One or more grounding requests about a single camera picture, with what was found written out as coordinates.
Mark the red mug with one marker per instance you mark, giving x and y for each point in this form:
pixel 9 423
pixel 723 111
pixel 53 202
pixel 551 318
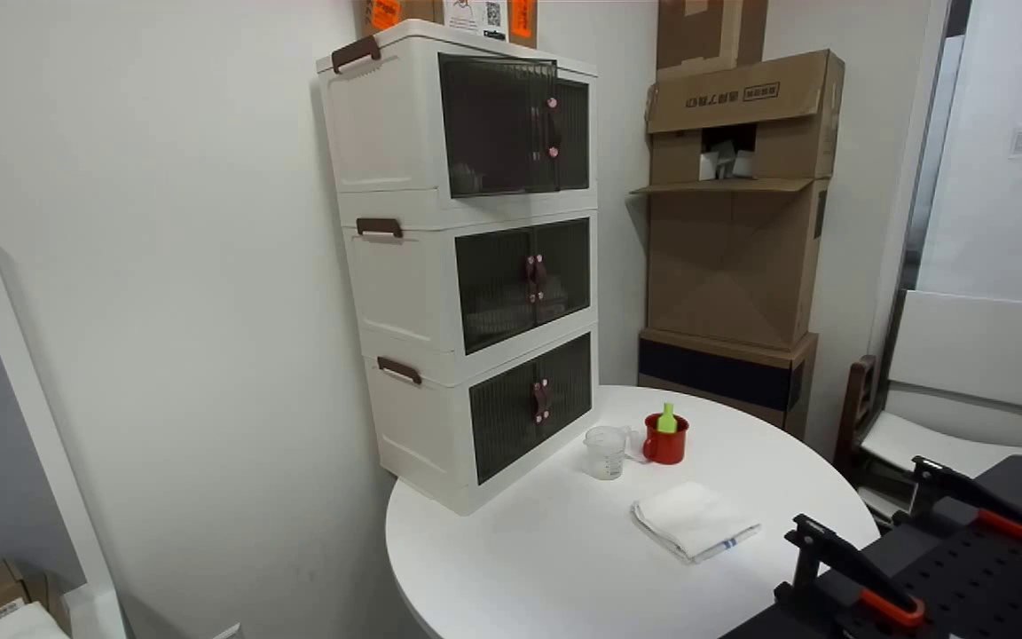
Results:
pixel 664 448

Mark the clear plastic measuring cup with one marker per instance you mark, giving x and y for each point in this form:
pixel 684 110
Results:
pixel 605 454

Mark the wooden chair with white cushions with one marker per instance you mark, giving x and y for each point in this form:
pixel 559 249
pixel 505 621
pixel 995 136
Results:
pixel 972 364

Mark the white stacked storage cabinet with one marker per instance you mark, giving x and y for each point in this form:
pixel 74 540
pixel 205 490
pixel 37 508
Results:
pixel 387 293

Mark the stack of cardboard boxes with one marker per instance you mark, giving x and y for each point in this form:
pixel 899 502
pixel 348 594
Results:
pixel 728 266

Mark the dark translucent cabinet door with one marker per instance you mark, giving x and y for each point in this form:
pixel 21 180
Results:
pixel 569 382
pixel 566 266
pixel 493 124
pixel 491 288
pixel 502 422
pixel 575 133

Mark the white folded cloth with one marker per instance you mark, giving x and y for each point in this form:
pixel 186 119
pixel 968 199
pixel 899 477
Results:
pixel 693 522

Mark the cardboard box with orange labels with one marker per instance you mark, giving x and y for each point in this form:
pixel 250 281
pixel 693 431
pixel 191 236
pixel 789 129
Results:
pixel 413 11

